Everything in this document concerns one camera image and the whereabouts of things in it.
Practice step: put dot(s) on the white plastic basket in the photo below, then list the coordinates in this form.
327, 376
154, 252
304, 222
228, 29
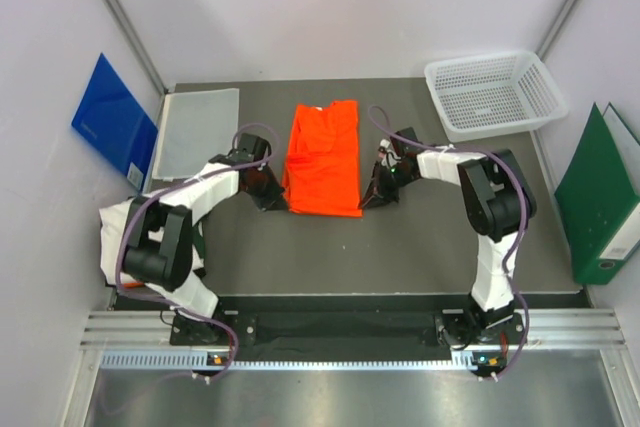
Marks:
493, 94

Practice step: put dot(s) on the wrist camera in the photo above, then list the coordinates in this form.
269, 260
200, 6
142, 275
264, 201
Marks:
405, 142
252, 148

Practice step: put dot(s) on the orange t-shirt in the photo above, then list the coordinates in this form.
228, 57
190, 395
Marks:
321, 168

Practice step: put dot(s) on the blue folder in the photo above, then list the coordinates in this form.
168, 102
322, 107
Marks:
112, 121

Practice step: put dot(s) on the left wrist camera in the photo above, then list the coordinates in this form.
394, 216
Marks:
252, 148

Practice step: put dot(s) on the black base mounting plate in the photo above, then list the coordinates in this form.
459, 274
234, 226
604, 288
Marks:
455, 329

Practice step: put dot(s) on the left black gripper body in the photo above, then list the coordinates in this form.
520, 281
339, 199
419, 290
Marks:
261, 181

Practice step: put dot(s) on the aluminium rail frame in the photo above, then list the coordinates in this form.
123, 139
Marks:
571, 367

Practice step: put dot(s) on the green binder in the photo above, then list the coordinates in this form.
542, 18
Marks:
598, 198

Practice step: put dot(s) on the white t-shirt stack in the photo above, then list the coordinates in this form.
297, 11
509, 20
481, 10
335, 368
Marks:
113, 220

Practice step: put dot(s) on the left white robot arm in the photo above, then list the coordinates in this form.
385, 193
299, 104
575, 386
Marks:
157, 243

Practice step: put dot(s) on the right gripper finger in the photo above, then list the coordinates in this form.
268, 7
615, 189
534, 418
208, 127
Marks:
376, 183
377, 199

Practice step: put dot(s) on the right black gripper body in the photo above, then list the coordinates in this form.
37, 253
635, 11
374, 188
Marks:
394, 177

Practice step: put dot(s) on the translucent plastic sheet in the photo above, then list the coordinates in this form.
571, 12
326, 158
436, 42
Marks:
194, 126

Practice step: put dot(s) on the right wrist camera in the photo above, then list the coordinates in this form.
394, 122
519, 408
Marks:
405, 142

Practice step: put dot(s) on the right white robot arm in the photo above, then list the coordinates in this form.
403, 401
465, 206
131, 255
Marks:
498, 203

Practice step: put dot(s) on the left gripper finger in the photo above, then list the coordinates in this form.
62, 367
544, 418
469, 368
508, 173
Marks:
270, 202
276, 190

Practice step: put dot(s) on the grey slotted cable duct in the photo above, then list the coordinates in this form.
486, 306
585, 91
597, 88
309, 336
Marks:
205, 361

